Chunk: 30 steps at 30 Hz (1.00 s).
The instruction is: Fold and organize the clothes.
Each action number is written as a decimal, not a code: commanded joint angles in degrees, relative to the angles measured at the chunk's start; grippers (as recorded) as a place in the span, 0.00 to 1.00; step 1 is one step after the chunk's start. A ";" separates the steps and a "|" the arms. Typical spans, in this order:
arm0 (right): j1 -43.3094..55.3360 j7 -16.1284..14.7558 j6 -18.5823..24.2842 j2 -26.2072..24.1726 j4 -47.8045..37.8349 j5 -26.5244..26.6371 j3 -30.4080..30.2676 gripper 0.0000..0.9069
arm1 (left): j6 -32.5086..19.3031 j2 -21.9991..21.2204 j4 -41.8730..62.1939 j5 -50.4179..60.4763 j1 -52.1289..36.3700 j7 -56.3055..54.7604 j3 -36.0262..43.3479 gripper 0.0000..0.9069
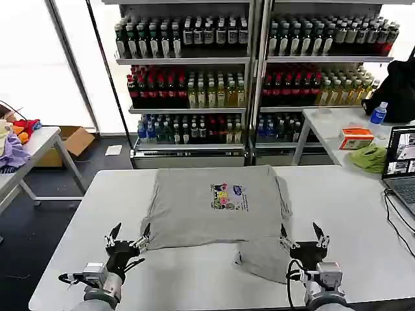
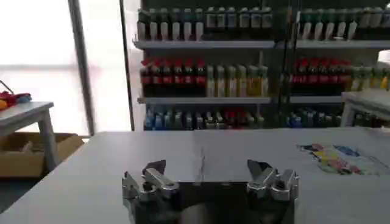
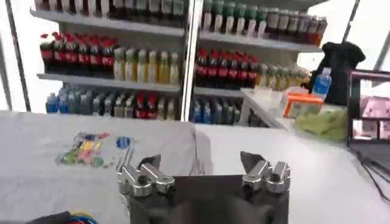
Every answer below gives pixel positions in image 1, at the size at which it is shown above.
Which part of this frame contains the green cloth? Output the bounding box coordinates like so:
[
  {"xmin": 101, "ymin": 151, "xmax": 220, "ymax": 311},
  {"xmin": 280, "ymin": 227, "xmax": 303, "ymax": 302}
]
[{"xmin": 348, "ymin": 143, "xmax": 388, "ymax": 175}]

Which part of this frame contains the purple cloth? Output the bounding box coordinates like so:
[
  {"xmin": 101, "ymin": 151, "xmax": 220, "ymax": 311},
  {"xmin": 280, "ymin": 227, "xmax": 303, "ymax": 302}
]
[{"xmin": 0, "ymin": 132, "xmax": 32, "ymax": 170}]

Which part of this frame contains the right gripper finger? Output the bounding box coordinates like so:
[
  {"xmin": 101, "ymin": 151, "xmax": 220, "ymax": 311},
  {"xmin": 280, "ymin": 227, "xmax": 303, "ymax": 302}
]
[
  {"xmin": 279, "ymin": 223, "xmax": 301, "ymax": 251},
  {"xmin": 311, "ymin": 222, "xmax": 331, "ymax": 249}
]

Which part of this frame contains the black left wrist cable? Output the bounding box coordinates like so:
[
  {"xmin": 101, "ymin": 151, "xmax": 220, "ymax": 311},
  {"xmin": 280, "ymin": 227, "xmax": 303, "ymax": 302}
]
[{"xmin": 122, "ymin": 257, "xmax": 146, "ymax": 275}]

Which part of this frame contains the white side table with laptop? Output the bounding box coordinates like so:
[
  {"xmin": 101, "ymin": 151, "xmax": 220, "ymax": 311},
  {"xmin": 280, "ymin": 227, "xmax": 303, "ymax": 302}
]
[{"xmin": 291, "ymin": 106, "xmax": 415, "ymax": 178}]

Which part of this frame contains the white side table with clothes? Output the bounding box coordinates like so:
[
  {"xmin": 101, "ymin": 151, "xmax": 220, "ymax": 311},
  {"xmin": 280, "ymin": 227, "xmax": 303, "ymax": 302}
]
[{"xmin": 0, "ymin": 126, "xmax": 87, "ymax": 215}]

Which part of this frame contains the black slanted pole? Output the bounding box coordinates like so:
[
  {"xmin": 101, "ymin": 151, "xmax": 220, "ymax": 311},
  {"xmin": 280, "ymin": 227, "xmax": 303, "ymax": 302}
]
[{"xmin": 85, "ymin": 0, "xmax": 136, "ymax": 169}]

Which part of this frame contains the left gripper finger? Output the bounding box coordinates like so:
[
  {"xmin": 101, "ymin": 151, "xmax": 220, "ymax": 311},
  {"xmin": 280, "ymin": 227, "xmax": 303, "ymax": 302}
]
[
  {"xmin": 129, "ymin": 222, "xmax": 152, "ymax": 255},
  {"xmin": 103, "ymin": 222, "xmax": 123, "ymax": 249}
]

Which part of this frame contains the blue-label water bottle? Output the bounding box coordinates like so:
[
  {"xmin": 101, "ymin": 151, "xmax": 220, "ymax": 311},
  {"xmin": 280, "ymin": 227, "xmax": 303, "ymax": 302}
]
[{"xmin": 369, "ymin": 101, "xmax": 389, "ymax": 126}]

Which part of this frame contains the orange tissue box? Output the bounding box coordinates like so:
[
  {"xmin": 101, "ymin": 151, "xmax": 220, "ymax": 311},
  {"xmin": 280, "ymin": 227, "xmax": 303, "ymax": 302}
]
[{"xmin": 338, "ymin": 122, "xmax": 375, "ymax": 151}]

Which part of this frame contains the open cardboard box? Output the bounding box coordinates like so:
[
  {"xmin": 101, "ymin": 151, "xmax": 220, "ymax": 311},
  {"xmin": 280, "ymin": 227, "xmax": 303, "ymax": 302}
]
[{"xmin": 34, "ymin": 125, "xmax": 96, "ymax": 168}]

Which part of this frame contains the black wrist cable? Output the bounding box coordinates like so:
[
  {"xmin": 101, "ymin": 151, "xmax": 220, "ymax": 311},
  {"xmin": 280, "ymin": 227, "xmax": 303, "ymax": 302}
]
[
  {"xmin": 285, "ymin": 259, "xmax": 313, "ymax": 309},
  {"xmin": 122, "ymin": 257, "xmax": 146, "ymax": 275}
]

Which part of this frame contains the cream cloth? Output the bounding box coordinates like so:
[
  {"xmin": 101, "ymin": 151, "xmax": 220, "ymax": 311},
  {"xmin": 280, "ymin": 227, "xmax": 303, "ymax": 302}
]
[{"xmin": 0, "ymin": 119, "xmax": 14, "ymax": 147}]

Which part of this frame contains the black laptop cable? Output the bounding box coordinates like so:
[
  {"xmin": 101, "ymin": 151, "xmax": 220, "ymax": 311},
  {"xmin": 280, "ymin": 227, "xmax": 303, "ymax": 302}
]
[{"xmin": 383, "ymin": 189, "xmax": 415, "ymax": 257}]

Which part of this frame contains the bottle shelf with dark pole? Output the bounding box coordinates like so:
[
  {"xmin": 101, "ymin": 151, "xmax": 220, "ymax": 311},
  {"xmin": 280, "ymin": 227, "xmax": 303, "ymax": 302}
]
[{"xmin": 102, "ymin": 0, "xmax": 257, "ymax": 169}]

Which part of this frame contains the orange cloth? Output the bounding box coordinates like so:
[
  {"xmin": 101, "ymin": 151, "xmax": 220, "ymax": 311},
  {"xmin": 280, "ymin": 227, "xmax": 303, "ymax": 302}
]
[{"xmin": 12, "ymin": 124, "xmax": 32, "ymax": 145}]

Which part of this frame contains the grey printed t-shirt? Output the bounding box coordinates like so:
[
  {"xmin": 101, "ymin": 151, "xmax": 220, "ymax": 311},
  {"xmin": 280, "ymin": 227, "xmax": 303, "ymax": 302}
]
[{"xmin": 139, "ymin": 165, "xmax": 292, "ymax": 285}]

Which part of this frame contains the grey open laptop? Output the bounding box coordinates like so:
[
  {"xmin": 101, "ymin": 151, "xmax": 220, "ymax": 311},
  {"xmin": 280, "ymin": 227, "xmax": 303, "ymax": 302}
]
[{"xmin": 381, "ymin": 124, "xmax": 415, "ymax": 218}]

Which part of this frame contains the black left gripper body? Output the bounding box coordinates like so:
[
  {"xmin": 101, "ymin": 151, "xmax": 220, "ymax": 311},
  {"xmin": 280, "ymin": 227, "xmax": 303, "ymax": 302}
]
[{"xmin": 105, "ymin": 240, "xmax": 146, "ymax": 281}]

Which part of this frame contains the red cloth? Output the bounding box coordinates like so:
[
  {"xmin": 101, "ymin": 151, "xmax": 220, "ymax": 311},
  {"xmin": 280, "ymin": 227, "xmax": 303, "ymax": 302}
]
[{"xmin": 12, "ymin": 118, "xmax": 42, "ymax": 134}]

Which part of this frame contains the black bag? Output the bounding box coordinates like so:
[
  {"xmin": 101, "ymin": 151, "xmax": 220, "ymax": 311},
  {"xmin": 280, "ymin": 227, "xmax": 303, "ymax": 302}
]
[{"xmin": 361, "ymin": 45, "xmax": 415, "ymax": 124}]

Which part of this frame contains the grey window post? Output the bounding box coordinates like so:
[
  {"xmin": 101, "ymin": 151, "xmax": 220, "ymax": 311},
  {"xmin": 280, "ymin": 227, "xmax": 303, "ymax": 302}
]
[{"xmin": 44, "ymin": 0, "xmax": 101, "ymax": 131}]

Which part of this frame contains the wide bottle shelf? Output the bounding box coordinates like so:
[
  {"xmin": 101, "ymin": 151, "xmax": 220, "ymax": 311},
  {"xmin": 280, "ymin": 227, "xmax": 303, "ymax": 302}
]
[{"xmin": 252, "ymin": 0, "xmax": 401, "ymax": 167}]

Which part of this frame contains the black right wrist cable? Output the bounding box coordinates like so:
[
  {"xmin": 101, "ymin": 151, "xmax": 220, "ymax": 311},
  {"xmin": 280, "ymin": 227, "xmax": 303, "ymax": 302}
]
[{"xmin": 285, "ymin": 259, "xmax": 313, "ymax": 309}]

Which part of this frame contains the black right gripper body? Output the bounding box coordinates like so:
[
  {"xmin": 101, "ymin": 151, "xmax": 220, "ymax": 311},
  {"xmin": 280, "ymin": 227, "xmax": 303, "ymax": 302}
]
[{"xmin": 288, "ymin": 240, "xmax": 327, "ymax": 271}]

